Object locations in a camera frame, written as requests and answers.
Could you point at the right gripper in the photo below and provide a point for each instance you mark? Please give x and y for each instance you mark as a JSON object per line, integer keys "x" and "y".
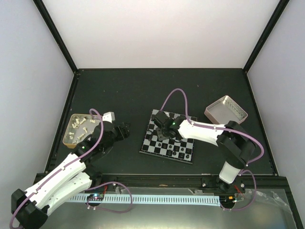
{"x": 160, "y": 136}

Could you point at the white slotted cable duct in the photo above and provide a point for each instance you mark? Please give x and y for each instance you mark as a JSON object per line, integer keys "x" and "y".
{"x": 146, "y": 199}

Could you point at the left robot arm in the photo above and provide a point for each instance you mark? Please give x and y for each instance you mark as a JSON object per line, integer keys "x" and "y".
{"x": 76, "y": 173}

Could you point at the gold tin with white pieces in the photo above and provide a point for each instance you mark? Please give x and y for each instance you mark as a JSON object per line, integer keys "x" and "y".
{"x": 79, "y": 127}

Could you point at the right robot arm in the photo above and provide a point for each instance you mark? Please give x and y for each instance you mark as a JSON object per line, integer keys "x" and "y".
{"x": 236, "y": 148}

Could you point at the black and white chessboard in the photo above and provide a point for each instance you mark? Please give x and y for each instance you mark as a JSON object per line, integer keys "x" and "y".
{"x": 174, "y": 149}

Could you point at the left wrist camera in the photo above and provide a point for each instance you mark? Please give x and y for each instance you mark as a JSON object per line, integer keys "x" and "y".
{"x": 108, "y": 117}

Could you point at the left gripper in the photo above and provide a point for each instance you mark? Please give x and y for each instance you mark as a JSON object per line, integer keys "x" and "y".
{"x": 125, "y": 133}

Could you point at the pink metal tin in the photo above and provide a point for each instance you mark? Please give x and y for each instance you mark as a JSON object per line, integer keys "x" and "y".
{"x": 224, "y": 110}

